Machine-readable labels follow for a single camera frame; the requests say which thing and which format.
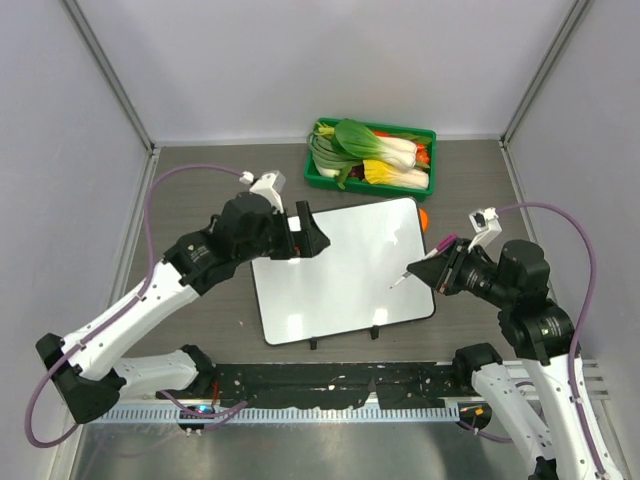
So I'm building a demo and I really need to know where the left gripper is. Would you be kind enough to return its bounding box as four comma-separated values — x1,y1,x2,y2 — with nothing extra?
236,200,330,265

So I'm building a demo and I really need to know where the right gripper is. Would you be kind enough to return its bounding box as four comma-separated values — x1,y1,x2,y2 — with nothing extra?
408,235,515,306

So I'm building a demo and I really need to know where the white marker with pink cap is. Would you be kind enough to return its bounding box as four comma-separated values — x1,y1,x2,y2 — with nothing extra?
390,234,458,289

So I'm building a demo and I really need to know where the white whiteboard black frame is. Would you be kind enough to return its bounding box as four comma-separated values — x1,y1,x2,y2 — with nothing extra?
251,197,436,346

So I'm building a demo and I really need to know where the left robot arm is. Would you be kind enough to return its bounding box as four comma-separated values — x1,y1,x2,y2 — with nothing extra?
36,192,330,424

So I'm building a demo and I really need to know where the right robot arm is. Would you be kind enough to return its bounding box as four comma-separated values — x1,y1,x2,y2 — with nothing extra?
407,239,623,479

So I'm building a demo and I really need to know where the orange tangerine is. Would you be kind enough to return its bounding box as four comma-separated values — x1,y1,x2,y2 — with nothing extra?
418,208,429,233

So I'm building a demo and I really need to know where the yellow bok choy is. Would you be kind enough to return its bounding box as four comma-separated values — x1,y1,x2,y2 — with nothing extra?
363,160,429,190

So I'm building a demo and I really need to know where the green bok choy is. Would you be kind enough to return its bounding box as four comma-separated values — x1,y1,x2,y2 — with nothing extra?
334,119,417,171

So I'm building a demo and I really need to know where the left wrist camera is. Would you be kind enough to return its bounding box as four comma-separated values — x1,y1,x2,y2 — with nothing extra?
249,170,286,212

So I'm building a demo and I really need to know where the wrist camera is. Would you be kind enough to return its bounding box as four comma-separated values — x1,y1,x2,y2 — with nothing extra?
249,170,286,212
468,208,502,252

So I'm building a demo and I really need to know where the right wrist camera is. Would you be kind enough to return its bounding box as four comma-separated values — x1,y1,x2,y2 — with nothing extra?
468,208,502,252

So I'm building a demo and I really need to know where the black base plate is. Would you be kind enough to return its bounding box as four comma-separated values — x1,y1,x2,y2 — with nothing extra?
170,362,477,410

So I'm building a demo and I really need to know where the white slotted cable duct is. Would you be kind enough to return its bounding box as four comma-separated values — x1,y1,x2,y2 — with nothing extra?
95,402,460,425

